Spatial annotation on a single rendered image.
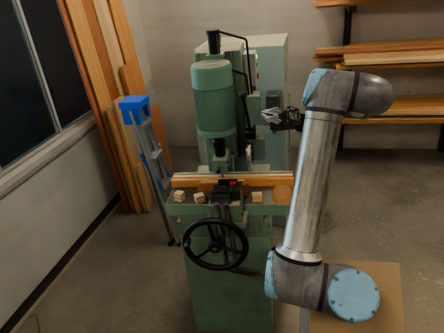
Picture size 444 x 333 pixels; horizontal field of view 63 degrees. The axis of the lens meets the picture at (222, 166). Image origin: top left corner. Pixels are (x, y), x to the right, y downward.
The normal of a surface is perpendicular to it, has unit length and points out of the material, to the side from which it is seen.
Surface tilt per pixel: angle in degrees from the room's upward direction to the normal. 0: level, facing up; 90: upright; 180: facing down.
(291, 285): 66
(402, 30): 90
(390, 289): 45
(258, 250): 90
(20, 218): 90
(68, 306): 0
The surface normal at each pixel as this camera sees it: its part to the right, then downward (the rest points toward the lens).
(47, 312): -0.10, -0.87
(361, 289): -0.11, -0.26
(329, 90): -0.26, 0.09
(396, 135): -0.22, 0.48
